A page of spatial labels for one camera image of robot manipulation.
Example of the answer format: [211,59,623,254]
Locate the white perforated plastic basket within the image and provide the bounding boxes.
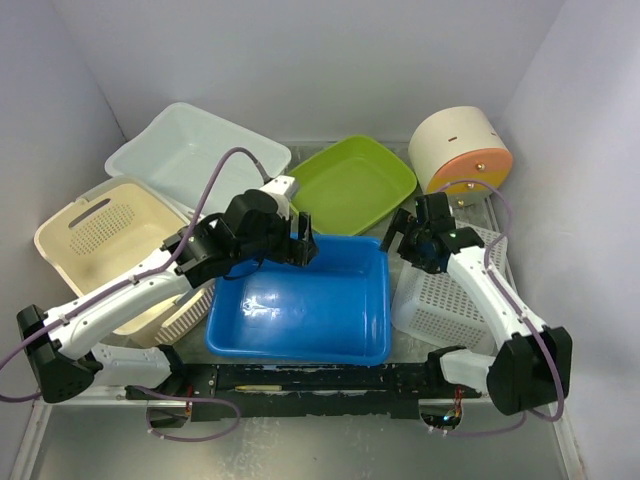
[389,224,509,351]

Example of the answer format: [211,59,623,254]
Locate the blue plastic tub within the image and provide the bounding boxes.
[204,235,392,366]

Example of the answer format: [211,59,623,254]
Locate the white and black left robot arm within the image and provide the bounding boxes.
[16,189,318,404]

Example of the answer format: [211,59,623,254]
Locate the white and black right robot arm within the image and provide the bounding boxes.
[380,192,573,421]

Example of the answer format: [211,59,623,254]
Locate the green plastic tray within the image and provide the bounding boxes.
[290,135,417,236]

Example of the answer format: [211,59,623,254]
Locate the cream cylinder with orange lid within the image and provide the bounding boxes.
[408,106,513,208]

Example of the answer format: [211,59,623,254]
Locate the large white plastic tub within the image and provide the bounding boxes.
[105,102,291,217]

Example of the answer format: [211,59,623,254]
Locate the cream perforated laundry basket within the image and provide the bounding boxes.
[34,176,213,348]

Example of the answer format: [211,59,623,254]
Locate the yellow pencil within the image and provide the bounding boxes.
[234,384,282,393]

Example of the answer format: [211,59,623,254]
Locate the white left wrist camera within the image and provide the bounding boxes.
[259,175,300,219]

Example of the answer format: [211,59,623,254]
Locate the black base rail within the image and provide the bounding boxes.
[154,362,459,422]

